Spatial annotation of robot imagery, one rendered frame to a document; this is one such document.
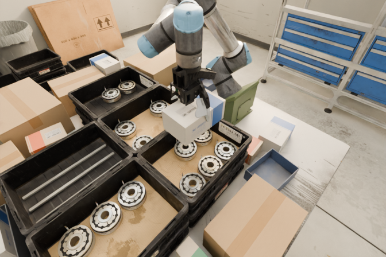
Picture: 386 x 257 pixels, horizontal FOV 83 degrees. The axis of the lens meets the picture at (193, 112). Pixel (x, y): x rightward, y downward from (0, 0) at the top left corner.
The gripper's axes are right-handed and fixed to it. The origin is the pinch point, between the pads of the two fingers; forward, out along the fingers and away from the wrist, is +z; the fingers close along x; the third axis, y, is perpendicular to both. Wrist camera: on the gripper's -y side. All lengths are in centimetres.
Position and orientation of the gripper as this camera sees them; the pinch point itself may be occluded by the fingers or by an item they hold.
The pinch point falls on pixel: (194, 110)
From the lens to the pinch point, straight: 77.9
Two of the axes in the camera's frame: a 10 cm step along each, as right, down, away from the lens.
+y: -7.1, 4.8, -5.2
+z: 0.0, 7.4, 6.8
